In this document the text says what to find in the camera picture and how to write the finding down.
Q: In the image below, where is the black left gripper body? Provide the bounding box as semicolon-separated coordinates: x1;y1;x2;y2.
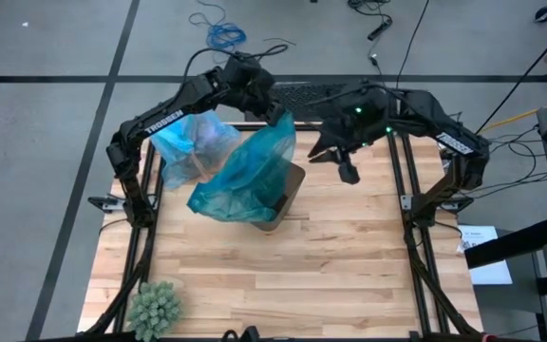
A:
247;85;282;120

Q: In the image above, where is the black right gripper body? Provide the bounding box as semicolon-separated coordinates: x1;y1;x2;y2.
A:
334;137;363;186

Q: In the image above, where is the brown trash bin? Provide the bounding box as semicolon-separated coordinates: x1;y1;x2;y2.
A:
249;161;307;233

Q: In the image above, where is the teal trash bag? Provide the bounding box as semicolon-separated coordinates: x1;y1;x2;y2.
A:
186;111;298;224

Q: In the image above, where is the light blue trash bag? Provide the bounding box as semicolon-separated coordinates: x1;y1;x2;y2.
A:
149;111;242;191

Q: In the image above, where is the black perforated metal case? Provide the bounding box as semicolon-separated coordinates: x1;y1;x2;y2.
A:
244;81;350;123

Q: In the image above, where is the black power strip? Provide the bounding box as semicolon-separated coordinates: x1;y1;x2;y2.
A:
367;16;395;42

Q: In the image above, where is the printed white paper sheet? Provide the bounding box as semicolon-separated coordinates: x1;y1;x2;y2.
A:
457;224;514;286

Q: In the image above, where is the black bar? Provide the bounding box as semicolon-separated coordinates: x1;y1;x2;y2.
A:
463;215;547;271

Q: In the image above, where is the green artificial succulent plant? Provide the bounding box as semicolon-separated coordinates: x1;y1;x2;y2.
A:
124;281;183;342

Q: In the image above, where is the blue coiled cable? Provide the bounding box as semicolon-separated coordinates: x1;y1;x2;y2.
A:
187;0;249;53

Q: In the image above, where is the black floor cable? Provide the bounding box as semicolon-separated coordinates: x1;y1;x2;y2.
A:
393;0;431;91

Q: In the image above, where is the yellow cable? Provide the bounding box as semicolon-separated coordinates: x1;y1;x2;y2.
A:
480;100;547;134

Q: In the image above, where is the long black cable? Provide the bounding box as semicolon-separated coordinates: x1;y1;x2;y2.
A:
475;23;547;137

